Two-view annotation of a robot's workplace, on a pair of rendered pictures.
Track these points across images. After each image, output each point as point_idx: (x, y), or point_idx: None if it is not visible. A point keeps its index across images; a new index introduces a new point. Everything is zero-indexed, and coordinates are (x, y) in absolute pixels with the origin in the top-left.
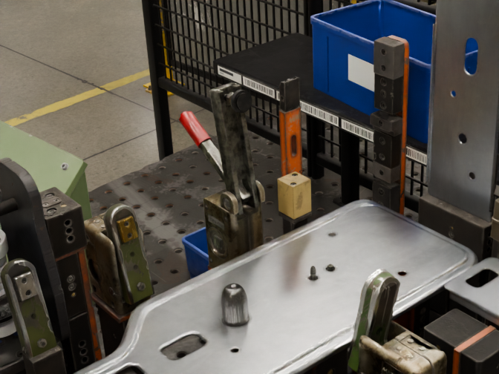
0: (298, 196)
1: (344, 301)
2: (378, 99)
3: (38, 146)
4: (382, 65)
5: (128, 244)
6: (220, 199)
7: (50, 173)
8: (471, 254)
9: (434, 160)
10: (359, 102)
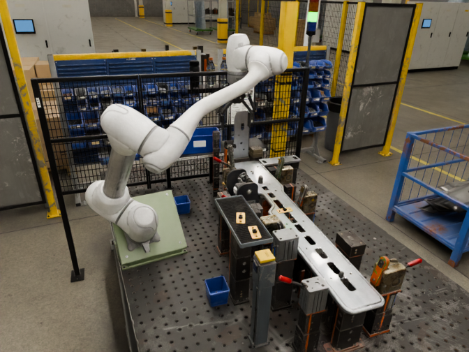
0: None
1: (262, 172)
2: (215, 144)
3: (151, 195)
4: (216, 137)
5: None
6: (228, 170)
7: (163, 198)
8: (256, 160)
9: (234, 150)
10: (197, 151)
